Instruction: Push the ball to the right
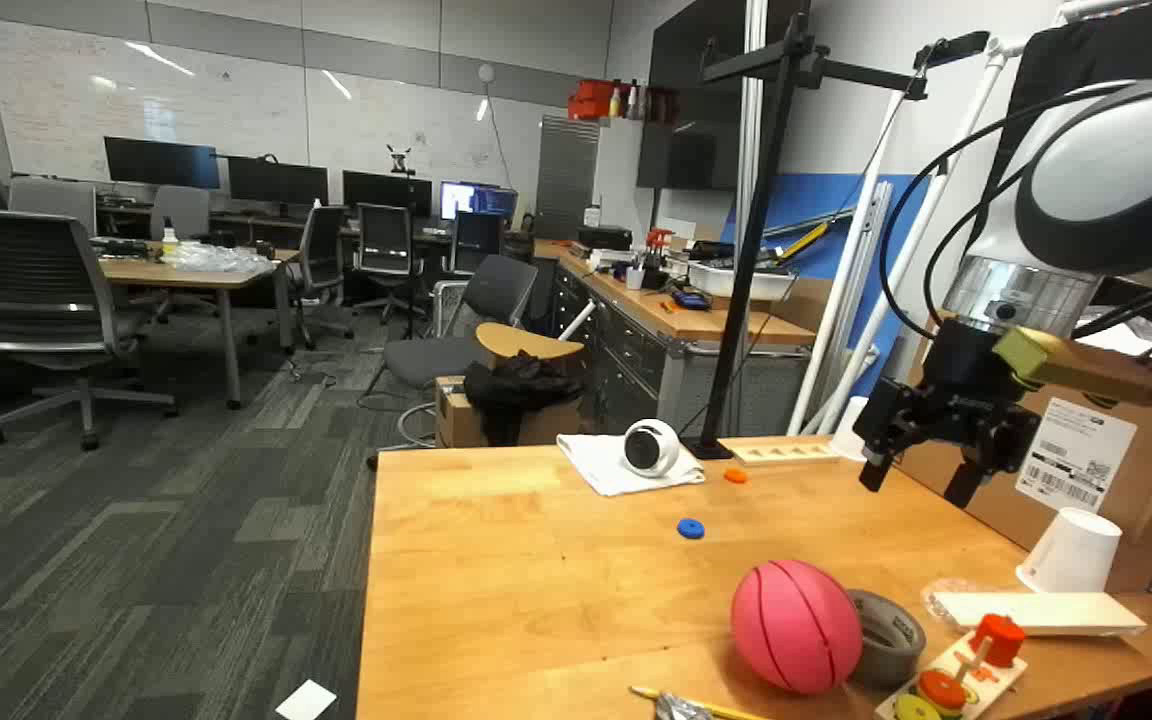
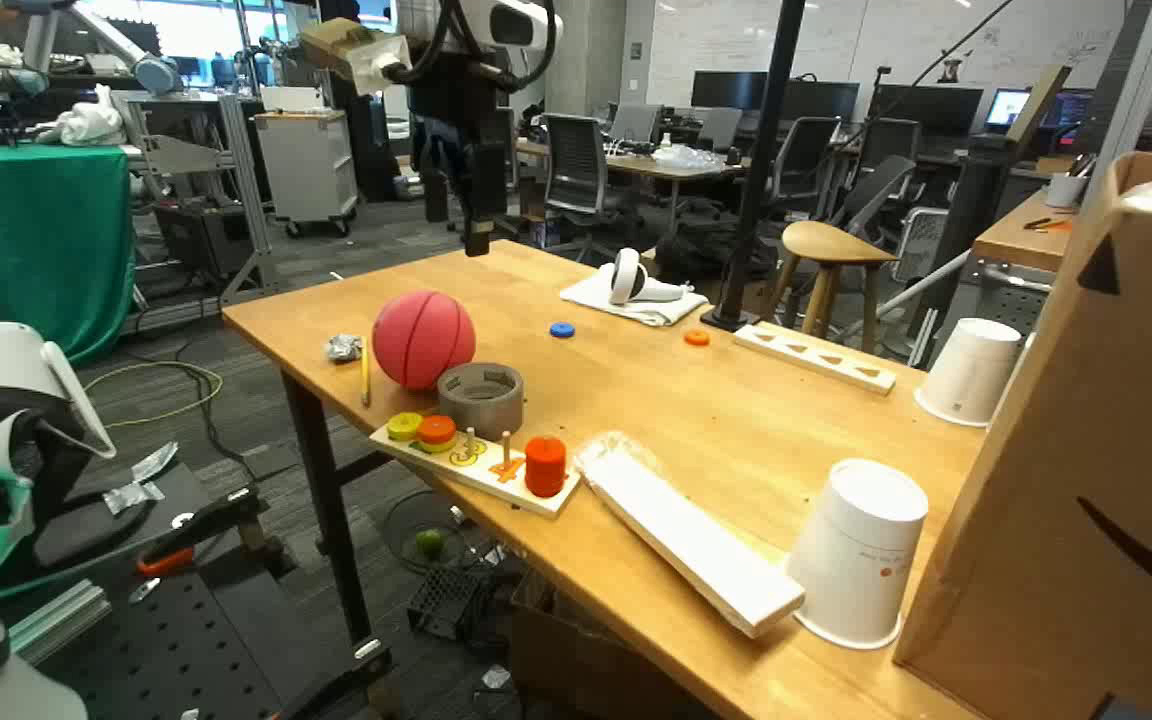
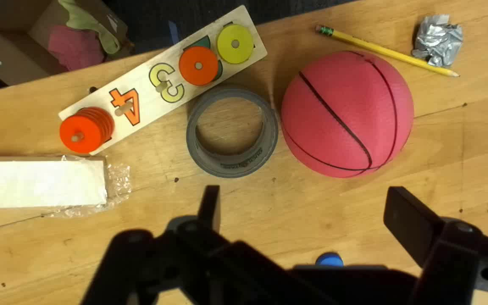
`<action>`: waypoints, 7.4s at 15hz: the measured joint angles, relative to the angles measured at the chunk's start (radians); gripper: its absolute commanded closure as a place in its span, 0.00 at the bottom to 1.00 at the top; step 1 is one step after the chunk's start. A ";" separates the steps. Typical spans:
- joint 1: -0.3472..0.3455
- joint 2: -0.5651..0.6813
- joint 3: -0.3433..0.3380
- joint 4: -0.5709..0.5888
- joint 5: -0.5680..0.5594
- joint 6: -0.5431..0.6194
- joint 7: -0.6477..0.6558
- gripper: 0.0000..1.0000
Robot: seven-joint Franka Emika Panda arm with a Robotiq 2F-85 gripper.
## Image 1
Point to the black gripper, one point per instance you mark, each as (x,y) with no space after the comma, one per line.
(951,404)

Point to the pink rubber ball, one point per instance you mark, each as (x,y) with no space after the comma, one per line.
(796,625)

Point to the white paper cup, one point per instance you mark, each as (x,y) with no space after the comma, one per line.
(1074,548)

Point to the grey tape roll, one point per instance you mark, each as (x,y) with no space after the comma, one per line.
(898,645)

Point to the white flat board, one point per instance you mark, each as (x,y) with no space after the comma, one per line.
(1042,609)

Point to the red toy peg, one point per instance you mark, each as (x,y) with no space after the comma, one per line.
(996,640)

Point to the small orange disc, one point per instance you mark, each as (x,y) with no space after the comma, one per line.
(732,474)

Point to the wooden toy peg board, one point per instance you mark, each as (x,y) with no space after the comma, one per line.
(983,681)

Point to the small blue disc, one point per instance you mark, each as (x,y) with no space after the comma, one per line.
(688,531)

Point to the white pole stand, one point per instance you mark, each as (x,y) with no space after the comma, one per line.
(870,224)

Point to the white plastic bin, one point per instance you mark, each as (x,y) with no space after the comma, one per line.
(739,281)

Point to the white tape roll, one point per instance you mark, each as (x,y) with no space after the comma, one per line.
(651,450)

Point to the wooden workbench with drawers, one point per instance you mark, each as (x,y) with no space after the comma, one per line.
(656,342)

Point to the white paper pad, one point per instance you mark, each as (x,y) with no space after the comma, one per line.
(598,464)

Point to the yellow tool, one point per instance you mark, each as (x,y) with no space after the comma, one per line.
(683,700)

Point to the black bag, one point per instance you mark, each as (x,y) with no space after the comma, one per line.
(519,387)

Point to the grey metal cabinet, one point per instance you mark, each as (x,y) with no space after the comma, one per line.
(564,175)

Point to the small cardboard box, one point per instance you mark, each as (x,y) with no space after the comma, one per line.
(454,419)

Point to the red container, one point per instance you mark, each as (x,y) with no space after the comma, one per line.
(589,100)

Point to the lit blue computer monitor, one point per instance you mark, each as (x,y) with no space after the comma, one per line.
(477,203)

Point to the black office chair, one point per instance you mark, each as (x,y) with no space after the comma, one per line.
(321,263)
(384,247)

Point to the black computer monitor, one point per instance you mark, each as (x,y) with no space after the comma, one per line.
(384,194)
(163,161)
(278,182)

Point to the white paper sheet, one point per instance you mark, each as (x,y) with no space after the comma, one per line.
(307,700)

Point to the wooden office desk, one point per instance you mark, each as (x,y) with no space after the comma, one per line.
(190,272)

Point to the large grey office chair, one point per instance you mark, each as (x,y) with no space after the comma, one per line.
(29,287)

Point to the olive wrist camera box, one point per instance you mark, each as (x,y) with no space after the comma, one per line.
(1099,367)

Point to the black camera stand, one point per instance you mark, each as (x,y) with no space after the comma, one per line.
(763,203)

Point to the black wall screen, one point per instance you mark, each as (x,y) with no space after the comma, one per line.
(683,93)

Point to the wall whiteboard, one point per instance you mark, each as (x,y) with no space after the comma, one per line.
(201,93)

